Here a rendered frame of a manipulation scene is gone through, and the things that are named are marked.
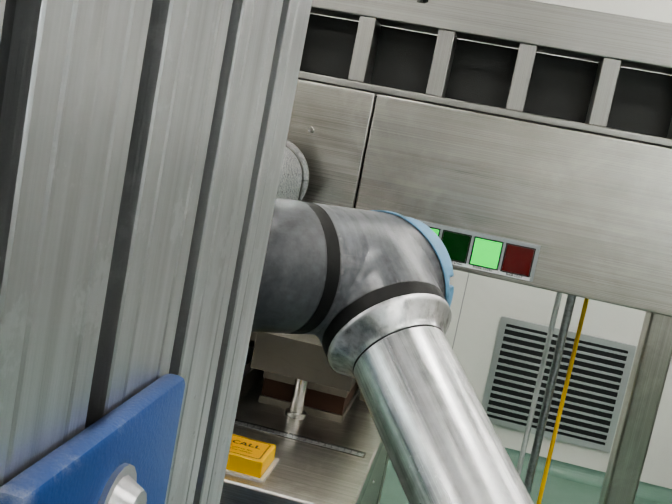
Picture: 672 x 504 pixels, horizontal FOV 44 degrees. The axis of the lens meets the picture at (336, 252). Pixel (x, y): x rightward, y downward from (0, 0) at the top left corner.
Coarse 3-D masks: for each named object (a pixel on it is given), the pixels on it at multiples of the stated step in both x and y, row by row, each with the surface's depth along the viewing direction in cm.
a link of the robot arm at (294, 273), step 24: (288, 216) 67; (312, 216) 68; (288, 240) 66; (312, 240) 66; (264, 264) 65; (288, 264) 65; (312, 264) 66; (264, 288) 65; (288, 288) 66; (312, 288) 66; (264, 312) 66; (288, 312) 67; (312, 312) 68
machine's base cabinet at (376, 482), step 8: (384, 448) 144; (384, 456) 154; (376, 464) 130; (384, 464) 160; (376, 472) 139; (384, 472) 163; (376, 480) 145; (368, 488) 124; (376, 488) 151; (368, 496) 132; (376, 496) 157
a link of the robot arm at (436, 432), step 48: (336, 240) 68; (384, 240) 71; (432, 240) 75; (336, 288) 68; (384, 288) 68; (432, 288) 70; (336, 336) 68; (384, 336) 67; (432, 336) 67; (384, 384) 65; (432, 384) 64; (384, 432) 65; (432, 432) 62; (480, 432) 62; (432, 480) 60; (480, 480) 59
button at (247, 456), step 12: (240, 444) 109; (252, 444) 109; (264, 444) 110; (228, 456) 105; (240, 456) 105; (252, 456) 105; (264, 456) 106; (228, 468) 105; (240, 468) 105; (252, 468) 105; (264, 468) 106
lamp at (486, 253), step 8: (480, 240) 155; (488, 240) 154; (480, 248) 155; (488, 248) 154; (496, 248) 154; (472, 256) 155; (480, 256) 155; (488, 256) 155; (496, 256) 154; (480, 264) 155; (488, 264) 155; (496, 264) 154
